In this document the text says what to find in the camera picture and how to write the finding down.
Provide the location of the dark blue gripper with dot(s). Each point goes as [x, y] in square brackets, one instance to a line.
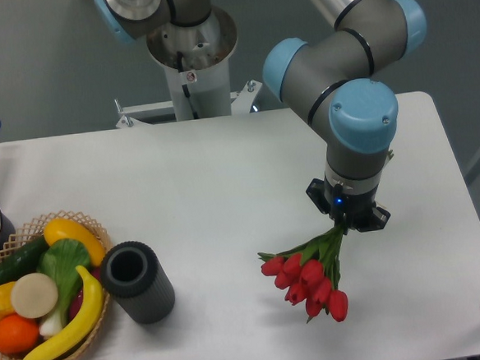
[349, 202]

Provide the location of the red tulip bouquet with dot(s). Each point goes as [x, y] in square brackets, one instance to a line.
[310, 273]

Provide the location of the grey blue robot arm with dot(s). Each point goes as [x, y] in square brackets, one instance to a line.
[328, 85]

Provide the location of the dark grey ribbed vase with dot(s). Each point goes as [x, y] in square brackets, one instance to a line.
[132, 274]

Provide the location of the red vegetable under banana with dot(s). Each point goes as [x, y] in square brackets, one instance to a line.
[78, 299]

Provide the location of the green bok choy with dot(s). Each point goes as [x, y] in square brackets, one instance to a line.
[59, 263]

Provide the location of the yellow lemon squash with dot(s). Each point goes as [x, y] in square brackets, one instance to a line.
[61, 228]

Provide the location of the yellow banana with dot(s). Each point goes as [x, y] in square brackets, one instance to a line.
[82, 324]

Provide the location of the beige round disc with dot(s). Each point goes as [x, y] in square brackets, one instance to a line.
[34, 295]

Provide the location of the green cucumber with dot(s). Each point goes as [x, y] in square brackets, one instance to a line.
[23, 261]

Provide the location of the orange fruit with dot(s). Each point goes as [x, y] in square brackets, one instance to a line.
[18, 334]

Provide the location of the woven wicker basket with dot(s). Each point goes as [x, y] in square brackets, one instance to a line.
[30, 231]

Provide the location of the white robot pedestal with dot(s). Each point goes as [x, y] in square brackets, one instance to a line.
[195, 63]

